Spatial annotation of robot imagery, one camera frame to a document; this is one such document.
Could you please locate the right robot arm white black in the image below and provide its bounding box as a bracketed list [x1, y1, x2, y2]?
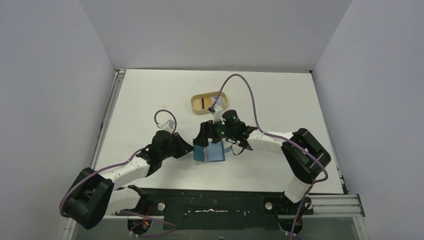
[193, 110, 332, 214]

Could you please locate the yellow card in tray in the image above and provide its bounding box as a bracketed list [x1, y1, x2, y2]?
[198, 96, 212, 110]

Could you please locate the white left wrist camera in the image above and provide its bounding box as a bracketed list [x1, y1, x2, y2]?
[156, 119, 175, 133]

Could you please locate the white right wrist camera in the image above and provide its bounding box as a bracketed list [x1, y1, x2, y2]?
[208, 104, 225, 125]

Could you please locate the blue leather card holder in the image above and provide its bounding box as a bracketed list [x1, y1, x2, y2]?
[193, 141, 231, 163]

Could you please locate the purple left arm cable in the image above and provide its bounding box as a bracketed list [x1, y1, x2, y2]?
[58, 109, 180, 239]

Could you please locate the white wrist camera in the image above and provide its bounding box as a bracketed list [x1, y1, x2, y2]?
[208, 104, 225, 125]
[156, 119, 175, 133]

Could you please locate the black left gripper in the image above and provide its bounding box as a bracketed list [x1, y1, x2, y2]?
[160, 132, 195, 160]

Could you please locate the grey card in tray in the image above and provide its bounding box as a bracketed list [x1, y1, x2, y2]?
[210, 95, 226, 109]

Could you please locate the beige oval tray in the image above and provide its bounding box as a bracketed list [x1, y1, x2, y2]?
[190, 91, 228, 115]

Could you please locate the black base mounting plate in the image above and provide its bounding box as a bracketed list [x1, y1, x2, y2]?
[129, 188, 314, 231]

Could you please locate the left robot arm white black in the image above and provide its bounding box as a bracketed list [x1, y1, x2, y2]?
[59, 130, 194, 230]

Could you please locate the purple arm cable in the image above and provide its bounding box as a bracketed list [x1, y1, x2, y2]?
[58, 109, 180, 239]
[208, 73, 329, 240]

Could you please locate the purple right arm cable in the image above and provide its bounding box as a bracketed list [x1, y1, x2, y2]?
[208, 73, 329, 240]

